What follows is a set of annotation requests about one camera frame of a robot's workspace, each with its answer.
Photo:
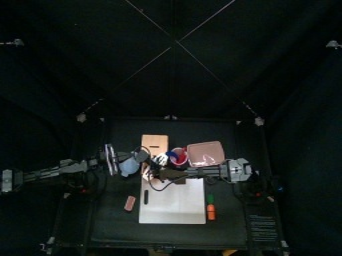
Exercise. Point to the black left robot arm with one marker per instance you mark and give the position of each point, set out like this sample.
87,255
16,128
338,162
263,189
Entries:
53,171

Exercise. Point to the grey-blue bowl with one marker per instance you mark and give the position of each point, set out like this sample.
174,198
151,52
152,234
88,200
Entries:
128,168

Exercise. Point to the red and white sushi piece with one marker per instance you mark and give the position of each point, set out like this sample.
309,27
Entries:
130,203

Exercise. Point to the pink plate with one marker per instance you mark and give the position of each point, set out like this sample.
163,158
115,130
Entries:
206,153

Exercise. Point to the orange toy carrot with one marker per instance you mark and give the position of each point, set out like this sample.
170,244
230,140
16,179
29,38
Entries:
211,210

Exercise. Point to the white cutting board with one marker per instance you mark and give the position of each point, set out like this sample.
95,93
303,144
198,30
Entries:
178,206

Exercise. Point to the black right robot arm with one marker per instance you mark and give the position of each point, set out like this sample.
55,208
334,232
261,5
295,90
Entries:
204,171

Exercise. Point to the white corner bracket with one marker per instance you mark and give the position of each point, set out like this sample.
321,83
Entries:
259,121
80,117

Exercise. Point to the blue toy utensil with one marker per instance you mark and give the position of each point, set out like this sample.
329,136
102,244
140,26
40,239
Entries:
170,155

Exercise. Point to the red plastic cup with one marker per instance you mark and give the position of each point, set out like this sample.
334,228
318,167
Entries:
180,159

